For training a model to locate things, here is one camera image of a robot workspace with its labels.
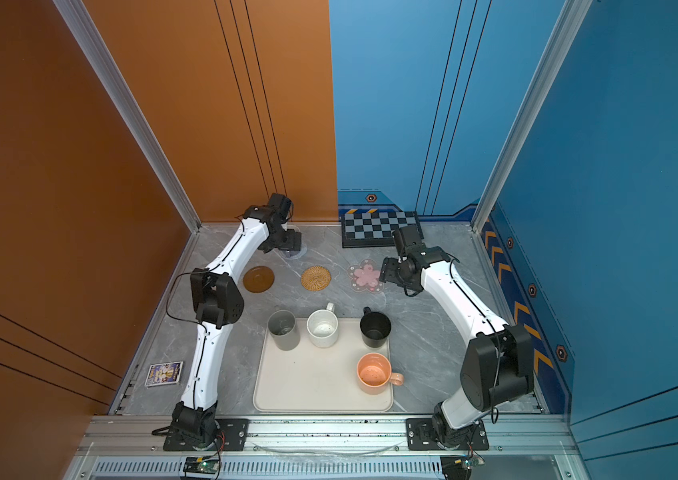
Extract orange mug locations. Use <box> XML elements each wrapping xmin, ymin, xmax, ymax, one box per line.
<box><xmin>356</xmin><ymin>353</ymin><xmax>405</xmax><ymax>395</ymax></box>

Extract white mug purple handle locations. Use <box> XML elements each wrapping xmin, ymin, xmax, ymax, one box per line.
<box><xmin>279</xmin><ymin>250</ymin><xmax>305</xmax><ymax>260</ymax></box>

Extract black chessboard box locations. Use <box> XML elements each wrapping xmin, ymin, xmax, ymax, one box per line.
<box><xmin>340</xmin><ymin>209</ymin><xmax>424</xmax><ymax>248</ymax></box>

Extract left circuit board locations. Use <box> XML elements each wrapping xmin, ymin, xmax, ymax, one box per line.
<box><xmin>181</xmin><ymin>456</ymin><xmax>221</xmax><ymax>479</ymax></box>

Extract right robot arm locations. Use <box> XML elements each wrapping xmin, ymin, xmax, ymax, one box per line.
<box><xmin>380</xmin><ymin>249</ymin><xmax>535</xmax><ymax>449</ymax></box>

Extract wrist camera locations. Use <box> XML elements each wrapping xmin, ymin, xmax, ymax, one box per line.
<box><xmin>267</xmin><ymin>193</ymin><xmax>293</xmax><ymax>224</ymax></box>
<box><xmin>392</xmin><ymin>225</ymin><xmax>424</xmax><ymax>258</ymax></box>

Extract black mug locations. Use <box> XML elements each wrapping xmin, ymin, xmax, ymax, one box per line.
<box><xmin>359</xmin><ymin>307</ymin><xmax>392</xmax><ymax>349</ymax></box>

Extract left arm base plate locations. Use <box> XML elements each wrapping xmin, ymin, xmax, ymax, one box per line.
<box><xmin>162</xmin><ymin>418</ymin><xmax>249</xmax><ymax>453</ymax></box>

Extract aluminium front rail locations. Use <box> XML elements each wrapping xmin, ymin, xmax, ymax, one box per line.
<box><xmin>63</xmin><ymin>413</ymin><xmax>588</xmax><ymax>479</ymax></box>

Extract right circuit board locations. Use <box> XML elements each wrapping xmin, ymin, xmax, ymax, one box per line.
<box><xmin>440</xmin><ymin>456</ymin><xmax>485</xmax><ymax>480</ymax></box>

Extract purple card box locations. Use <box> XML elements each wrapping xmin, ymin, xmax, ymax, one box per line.
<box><xmin>144</xmin><ymin>361</ymin><xmax>184</xmax><ymax>388</ymax></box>

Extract white speckled mug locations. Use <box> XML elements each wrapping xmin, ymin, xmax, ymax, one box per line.
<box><xmin>306</xmin><ymin>302</ymin><xmax>339</xmax><ymax>348</ymax></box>

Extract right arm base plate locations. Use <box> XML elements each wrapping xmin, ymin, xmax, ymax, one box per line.
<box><xmin>405</xmin><ymin>416</ymin><xmax>490</xmax><ymax>451</ymax></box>

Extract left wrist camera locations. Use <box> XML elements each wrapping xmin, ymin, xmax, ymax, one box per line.
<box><xmin>267</xmin><ymin>193</ymin><xmax>293</xmax><ymax>224</ymax></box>

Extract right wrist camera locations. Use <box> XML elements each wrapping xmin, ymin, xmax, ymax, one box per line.
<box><xmin>392</xmin><ymin>225</ymin><xmax>424</xmax><ymax>258</ymax></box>

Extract circuit board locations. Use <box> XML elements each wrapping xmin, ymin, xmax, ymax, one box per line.
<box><xmin>181</xmin><ymin>456</ymin><xmax>221</xmax><ymax>479</ymax></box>
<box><xmin>440</xmin><ymin>456</ymin><xmax>485</xmax><ymax>480</ymax></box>

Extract grey mug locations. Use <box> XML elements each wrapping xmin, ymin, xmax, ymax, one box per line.
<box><xmin>267</xmin><ymin>310</ymin><xmax>300</xmax><ymax>351</ymax></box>

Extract rattan woven round coaster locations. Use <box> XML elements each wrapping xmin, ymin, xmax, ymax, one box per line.
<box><xmin>300</xmin><ymin>266</ymin><xmax>332</xmax><ymax>292</ymax></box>

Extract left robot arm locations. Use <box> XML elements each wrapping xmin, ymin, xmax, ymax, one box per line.
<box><xmin>164</xmin><ymin>218</ymin><xmax>302</xmax><ymax>450</ymax></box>

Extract brown wooden round coaster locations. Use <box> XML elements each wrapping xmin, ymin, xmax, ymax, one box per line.
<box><xmin>243</xmin><ymin>266</ymin><xmax>275</xmax><ymax>293</ymax></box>

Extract pink flower coaster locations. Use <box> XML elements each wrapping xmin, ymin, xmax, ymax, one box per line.
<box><xmin>347</xmin><ymin>259</ymin><xmax>384</xmax><ymax>293</ymax></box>

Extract cream serving tray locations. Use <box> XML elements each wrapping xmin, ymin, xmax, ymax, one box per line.
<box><xmin>253</xmin><ymin>318</ymin><xmax>394</xmax><ymax>414</ymax></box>

